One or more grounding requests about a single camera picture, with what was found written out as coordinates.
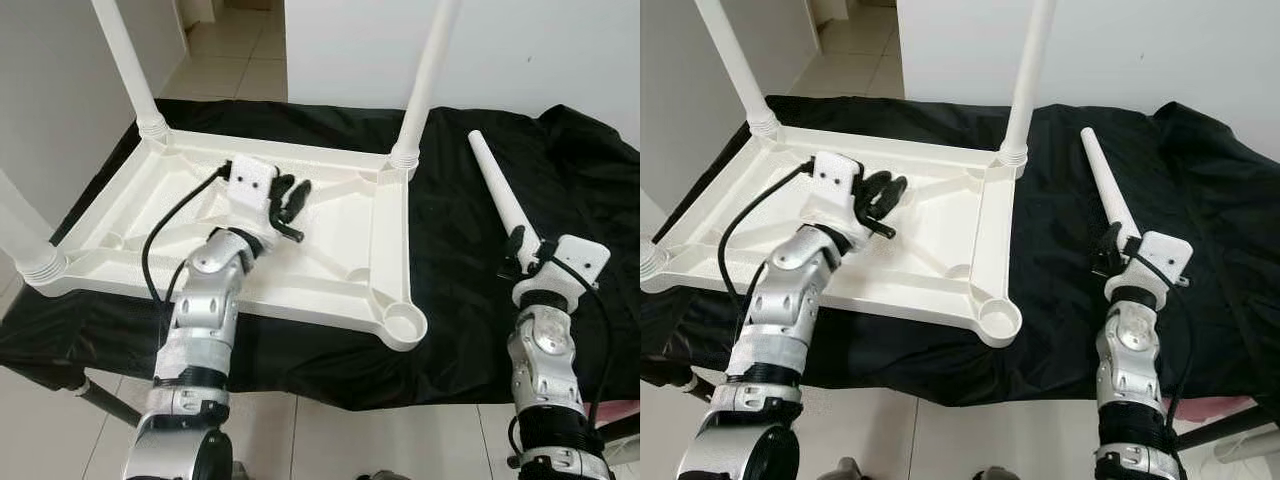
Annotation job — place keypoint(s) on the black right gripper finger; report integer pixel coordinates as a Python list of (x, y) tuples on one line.
[(515, 245), (1105, 250)]

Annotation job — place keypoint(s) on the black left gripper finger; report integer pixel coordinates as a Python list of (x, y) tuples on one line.
[(282, 190), (301, 195), (873, 188), (895, 192)]

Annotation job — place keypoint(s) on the white plastic table leg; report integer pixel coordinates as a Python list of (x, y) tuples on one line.
[(425, 80), (1030, 80), (1100, 175), (25, 235), (735, 60), (125, 60), (652, 262), (495, 185)]

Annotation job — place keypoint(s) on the white plastic table top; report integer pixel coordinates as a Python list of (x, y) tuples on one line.
[(350, 270), (960, 270)]

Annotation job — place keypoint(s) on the black cloth cover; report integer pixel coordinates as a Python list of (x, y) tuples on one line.
[(500, 330), (1200, 250)]

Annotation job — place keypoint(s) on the pink cloth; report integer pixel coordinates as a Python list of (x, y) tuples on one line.
[(622, 406), (1215, 407)]

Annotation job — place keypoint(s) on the black metal stand leg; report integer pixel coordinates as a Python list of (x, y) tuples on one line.
[(1225, 428), (615, 428), (110, 405), (690, 388)]

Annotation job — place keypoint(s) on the black robot right foot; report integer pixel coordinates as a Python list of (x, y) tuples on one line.
[(380, 476), (995, 474)]

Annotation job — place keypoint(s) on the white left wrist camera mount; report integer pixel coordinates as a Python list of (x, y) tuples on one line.
[(835, 180), (250, 185)]

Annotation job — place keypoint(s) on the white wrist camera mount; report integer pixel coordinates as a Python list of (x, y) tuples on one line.
[(1165, 255), (250, 185), (580, 258), (835, 180)]

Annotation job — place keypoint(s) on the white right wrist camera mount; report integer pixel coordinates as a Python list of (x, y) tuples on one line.
[(1165, 255), (580, 258)]

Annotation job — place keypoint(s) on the white door frame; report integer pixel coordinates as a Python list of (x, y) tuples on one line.
[(195, 10), (825, 10)]

